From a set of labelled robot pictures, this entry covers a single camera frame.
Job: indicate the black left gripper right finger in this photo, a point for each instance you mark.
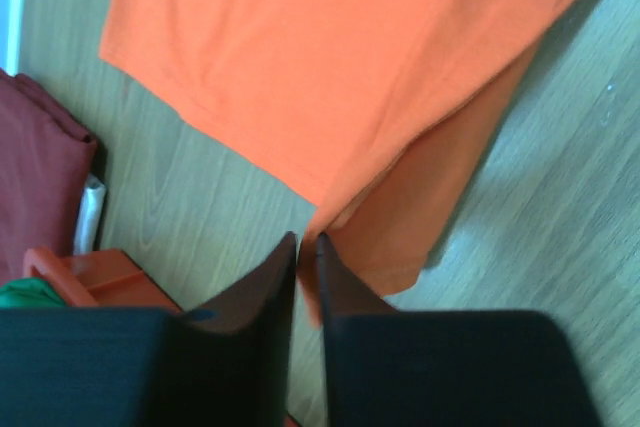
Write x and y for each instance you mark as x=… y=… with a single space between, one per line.
x=389 y=367

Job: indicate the orange t-shirt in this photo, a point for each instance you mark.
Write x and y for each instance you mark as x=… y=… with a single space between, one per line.
x=375 y=111

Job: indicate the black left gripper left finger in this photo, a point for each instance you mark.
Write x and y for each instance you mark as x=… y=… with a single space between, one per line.
x=223 y=363

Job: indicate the folded dark red t-shirt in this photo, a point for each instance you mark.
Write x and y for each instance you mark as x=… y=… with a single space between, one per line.
x=46 y=157

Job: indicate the green t-shirt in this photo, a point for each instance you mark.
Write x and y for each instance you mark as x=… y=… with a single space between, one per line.
x=30 y=293

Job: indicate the folded white t-shirt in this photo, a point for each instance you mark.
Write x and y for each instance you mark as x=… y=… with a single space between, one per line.
x=89 y=215

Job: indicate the red plastic crate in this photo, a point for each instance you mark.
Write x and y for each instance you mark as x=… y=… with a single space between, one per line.
x=106 y=278

